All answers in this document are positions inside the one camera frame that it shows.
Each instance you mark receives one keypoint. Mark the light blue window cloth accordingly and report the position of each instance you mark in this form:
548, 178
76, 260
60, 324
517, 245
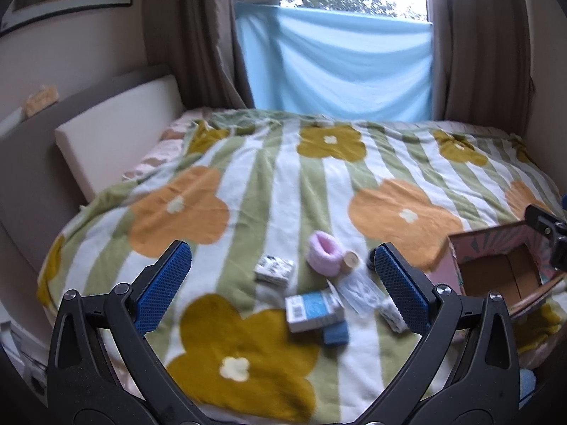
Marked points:
344, 65

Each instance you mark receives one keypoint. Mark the floral striped blanket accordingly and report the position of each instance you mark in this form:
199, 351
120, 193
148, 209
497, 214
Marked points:
254, 182

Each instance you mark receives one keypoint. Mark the white and blue box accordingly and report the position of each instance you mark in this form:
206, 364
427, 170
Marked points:
314, 310

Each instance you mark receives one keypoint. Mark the brown right curtain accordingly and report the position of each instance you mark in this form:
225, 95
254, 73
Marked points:
481, 63

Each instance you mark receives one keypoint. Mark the beige headboard cushion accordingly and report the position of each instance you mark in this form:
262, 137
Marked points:
102, 143

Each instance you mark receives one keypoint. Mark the pink cardboard box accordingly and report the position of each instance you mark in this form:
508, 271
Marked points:
513, 260

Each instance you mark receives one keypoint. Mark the clear floss pick case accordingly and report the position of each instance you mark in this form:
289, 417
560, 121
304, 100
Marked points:
359, 291

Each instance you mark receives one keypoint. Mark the white patterned small box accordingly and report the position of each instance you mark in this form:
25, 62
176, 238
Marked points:
274, 270

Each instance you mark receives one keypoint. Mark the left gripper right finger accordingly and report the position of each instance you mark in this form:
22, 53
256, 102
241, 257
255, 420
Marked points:
465, 368

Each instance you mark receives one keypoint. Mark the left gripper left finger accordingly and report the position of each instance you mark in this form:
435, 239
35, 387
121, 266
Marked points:
101, 369

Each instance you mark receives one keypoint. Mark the pink fluffy sock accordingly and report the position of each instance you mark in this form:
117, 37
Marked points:
324, 254

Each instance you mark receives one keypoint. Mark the small round wooden container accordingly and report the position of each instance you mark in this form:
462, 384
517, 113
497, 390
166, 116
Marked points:
349, 262

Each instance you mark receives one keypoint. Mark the small dark blue box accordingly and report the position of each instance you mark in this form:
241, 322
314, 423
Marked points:
336, 334

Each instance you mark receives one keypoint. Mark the white patterned pouch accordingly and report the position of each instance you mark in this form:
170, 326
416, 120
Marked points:
392, 316

